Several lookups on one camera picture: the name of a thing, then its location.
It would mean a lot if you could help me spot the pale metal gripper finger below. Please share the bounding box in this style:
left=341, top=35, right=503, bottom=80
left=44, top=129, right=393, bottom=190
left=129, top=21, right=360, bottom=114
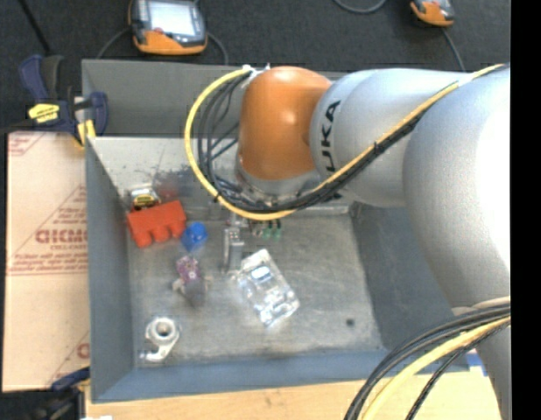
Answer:
left=222, top=227, right=235, bottom=273
left=233, top=236, right=247, bottom=272

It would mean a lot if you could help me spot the blue cube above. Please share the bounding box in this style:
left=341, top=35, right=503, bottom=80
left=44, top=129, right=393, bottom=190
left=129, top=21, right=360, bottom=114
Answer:
left=180, top=221, right=209, bottom=254

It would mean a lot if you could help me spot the clear plastic box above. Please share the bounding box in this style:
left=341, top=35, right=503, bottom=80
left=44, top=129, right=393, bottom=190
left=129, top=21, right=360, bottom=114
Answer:
left=235, top=248, right=301, bottom=329

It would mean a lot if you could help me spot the purple patterned small toy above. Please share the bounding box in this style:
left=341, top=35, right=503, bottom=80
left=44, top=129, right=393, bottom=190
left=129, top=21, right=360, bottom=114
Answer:
left=172, top=254, right=203, bottom=291

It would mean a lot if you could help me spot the orange-red toy brick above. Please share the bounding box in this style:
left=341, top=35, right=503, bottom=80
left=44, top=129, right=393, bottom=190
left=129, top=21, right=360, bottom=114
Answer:
left=126, top=199, right=187, bottom=249

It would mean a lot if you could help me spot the grey metal bin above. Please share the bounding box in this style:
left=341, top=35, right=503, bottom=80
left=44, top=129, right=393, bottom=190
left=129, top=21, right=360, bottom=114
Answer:
left=81, top=59, right=478, bottom=404

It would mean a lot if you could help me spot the small yellow toy car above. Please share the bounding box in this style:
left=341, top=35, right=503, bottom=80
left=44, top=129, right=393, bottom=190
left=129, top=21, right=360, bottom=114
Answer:
left=130, top=185, right=162, bottom=212

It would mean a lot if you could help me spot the brown cardboard board, red print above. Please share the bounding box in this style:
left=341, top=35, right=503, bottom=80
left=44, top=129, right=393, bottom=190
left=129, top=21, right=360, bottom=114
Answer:
left=0, top=130, right=92, bottom=394

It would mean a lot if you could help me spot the white metal ring fitting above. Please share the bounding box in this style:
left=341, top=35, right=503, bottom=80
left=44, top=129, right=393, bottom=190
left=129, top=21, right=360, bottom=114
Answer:
left=139, top=316, right=181, bottom=364

